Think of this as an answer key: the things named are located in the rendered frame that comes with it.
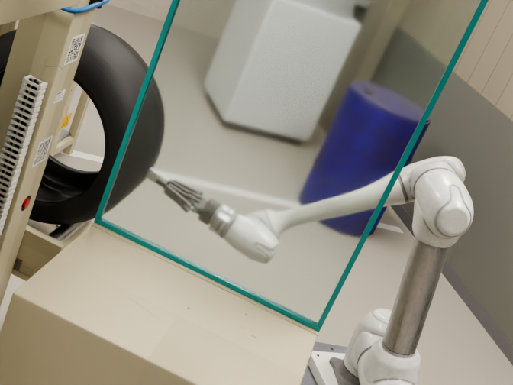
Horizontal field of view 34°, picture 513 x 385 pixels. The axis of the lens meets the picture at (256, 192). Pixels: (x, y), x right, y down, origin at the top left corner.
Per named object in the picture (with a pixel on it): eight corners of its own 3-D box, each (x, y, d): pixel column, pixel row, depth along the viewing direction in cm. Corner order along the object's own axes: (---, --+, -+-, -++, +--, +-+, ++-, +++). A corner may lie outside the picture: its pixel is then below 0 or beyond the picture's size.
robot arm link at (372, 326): (383, 357, 286) (408, 305, 277) (394, 393, 269) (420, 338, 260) (339, 347, 283) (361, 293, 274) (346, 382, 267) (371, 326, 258)
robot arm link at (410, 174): (392, 160, 247) (402, 179, 235) (453, 140, 245) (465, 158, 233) (404, 197, 253) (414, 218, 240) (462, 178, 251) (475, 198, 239)
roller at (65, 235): (37, 239, 237) (33, 252, 238) (52, 247, 236) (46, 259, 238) (88, 198, 269) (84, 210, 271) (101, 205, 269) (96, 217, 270)
